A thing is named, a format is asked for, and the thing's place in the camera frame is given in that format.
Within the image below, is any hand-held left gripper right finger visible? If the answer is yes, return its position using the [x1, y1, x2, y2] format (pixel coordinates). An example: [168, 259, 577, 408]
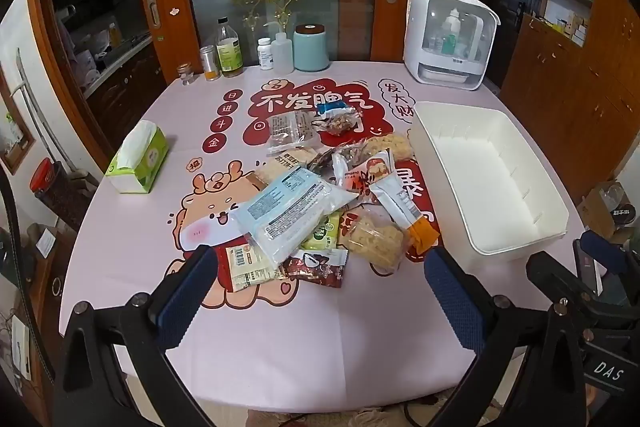
[424, 246, 585, 427]

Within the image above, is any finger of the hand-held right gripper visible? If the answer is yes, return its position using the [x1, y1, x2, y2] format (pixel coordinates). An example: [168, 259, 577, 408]
[525, 251, 602, 309]
[579, 230, 640, 279]

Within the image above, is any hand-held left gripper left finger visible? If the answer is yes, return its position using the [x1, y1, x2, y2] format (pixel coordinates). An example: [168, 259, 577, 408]
[52, 244, 221, 427]

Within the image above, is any beige barcode snack packet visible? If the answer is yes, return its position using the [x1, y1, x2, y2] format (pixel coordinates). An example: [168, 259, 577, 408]
[223, 241, 287, 294]

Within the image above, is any yellow noodle crisp packet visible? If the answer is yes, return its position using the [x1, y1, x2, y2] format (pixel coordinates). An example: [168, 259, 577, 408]
[362, 133, 416, 162]
[340, 212, 408, 272]

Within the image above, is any white plastic bin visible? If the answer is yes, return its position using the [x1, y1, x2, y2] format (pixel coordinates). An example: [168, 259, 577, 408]
[409, 101, 571, 264]

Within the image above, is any dark red snack packet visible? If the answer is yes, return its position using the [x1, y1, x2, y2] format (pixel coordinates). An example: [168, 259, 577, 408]
[280, 248, 349, 289]

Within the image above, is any large light-blue snack packet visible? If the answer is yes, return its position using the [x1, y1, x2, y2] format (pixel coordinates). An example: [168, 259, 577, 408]
[234, 166, 360, 267]

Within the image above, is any green snack packet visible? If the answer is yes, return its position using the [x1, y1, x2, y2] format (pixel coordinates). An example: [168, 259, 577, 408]
[300, 212, 343, 252]

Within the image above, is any red-white bun snack packet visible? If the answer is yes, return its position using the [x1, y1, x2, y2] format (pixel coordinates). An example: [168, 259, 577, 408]
[332, 149, 396, 208]

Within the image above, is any beige cracker packet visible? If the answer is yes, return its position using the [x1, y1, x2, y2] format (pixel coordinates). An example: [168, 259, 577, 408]
[255, 147, 321, 185]

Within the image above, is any clear brown biscuit packet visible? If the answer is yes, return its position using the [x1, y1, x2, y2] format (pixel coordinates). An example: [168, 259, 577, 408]
[266, 111, 321, 156]

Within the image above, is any clear nut packet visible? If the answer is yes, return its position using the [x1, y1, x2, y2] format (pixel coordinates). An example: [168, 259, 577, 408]
[320, 108, 366, 136]

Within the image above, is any small blue-white snack packet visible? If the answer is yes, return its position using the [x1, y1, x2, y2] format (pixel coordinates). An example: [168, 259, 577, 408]
[316, 101, 353, 124]

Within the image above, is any cardboard box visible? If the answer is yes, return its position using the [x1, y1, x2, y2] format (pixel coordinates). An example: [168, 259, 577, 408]
[582, 181, 638, 240]

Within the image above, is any green tissue box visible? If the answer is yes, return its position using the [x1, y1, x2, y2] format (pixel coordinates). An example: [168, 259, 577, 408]
[104, 120, 170, 195]

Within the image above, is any wooden shelf cabinet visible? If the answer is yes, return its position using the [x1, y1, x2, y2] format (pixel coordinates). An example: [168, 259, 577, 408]
[500, 0, 640, 208]

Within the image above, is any wooden framed picture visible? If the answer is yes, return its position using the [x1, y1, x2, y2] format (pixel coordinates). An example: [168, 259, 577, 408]
[0, 67, 37, 174]

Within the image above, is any orange-filled jar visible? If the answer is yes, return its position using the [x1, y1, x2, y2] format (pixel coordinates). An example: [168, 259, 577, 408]
[199, 46, 221, 82]

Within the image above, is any glass bottle green label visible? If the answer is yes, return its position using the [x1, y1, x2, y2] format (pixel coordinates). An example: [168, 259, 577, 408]
[215, 17, 244, 78]

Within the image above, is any dark wooden door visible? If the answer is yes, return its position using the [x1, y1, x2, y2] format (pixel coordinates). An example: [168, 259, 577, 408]
[475, 0, 536, 84]

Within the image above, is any white pill bottle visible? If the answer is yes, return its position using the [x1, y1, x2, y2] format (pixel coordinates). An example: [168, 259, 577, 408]
[257, 38, 275, 71]

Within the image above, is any clear squeeze wash bottle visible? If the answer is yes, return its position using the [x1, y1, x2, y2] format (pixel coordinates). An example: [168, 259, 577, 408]
[263, 22, 296, 74]

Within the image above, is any white sterilizer cabinet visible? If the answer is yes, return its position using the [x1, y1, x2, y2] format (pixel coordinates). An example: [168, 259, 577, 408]
[403, 0, 502, 92]

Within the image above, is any light-blue canister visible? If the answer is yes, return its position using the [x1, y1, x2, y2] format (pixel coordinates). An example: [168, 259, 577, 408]
[293, 24, 331, 72]

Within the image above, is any white dropper bottle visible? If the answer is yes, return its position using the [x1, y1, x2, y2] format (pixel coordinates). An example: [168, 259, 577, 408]
[445, 8, 463, 40]

